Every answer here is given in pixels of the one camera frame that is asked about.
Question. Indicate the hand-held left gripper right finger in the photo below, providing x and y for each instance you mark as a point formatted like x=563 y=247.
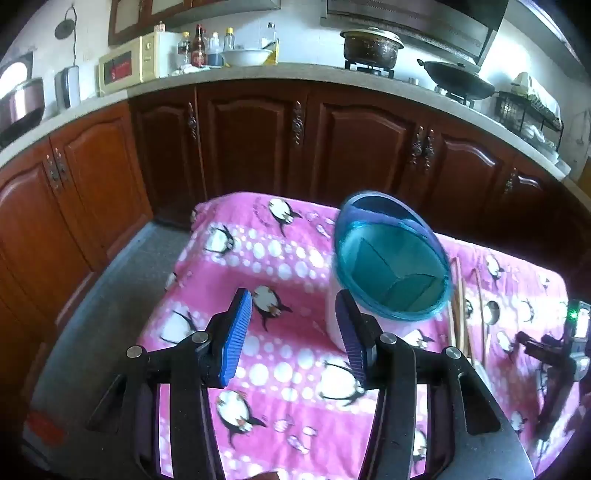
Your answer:
x=351 y=341

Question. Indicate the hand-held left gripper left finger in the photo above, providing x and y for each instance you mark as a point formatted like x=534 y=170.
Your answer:
x=238 y=337

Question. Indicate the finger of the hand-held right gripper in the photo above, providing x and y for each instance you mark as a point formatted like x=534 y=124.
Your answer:
x=550 y=401
x=540 y=344

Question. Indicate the blue and white utensil holder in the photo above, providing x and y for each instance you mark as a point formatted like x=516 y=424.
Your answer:
x=388 y=258

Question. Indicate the wooden chopstick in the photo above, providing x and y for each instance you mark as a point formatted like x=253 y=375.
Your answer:
x=450 y=323
x=458 y=295

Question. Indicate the pink penguin print blanket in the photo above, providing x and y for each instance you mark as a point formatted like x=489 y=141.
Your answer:
x=286 y=277

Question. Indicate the wooden lower cabinets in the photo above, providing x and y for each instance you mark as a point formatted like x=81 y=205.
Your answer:
x=258 y=138

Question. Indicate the gas stove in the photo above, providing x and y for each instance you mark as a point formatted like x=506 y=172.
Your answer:
x=374 y=71

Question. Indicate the white cloth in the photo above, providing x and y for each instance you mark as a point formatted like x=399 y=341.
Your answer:
x=187 y=70

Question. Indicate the black wok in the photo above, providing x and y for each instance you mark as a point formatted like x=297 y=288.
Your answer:
x=457 y=78

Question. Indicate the white bowl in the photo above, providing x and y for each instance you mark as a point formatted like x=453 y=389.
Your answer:
x=247 y=57

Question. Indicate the clear bottle with dark liquid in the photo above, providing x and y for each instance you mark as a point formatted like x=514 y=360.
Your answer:
x=214 y=50

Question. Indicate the cream microwave oven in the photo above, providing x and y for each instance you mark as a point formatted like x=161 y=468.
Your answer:
x=134 y=64

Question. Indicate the dark sauce bottle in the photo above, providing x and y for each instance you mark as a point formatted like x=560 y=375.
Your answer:
x=198 y=46

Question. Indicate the dark cooking pot with lid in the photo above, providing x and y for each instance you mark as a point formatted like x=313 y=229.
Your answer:
x=369 y=48

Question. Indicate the yellow capped bottle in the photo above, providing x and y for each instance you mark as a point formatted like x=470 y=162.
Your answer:
x=229 y=40

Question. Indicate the cooking oil bottle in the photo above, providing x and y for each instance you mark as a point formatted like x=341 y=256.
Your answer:
x=273 y=39

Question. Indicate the rice cooker with open lid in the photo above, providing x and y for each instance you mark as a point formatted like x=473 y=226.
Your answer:
x=21 y=106

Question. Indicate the range hood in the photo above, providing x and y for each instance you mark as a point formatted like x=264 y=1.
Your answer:
x=415 y=23

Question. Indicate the wooden upper cabinet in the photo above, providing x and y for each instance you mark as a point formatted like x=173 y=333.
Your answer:
x=184 y=11

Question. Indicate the black round wall fixture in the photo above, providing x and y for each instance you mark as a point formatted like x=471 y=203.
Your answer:
x=64 y=25

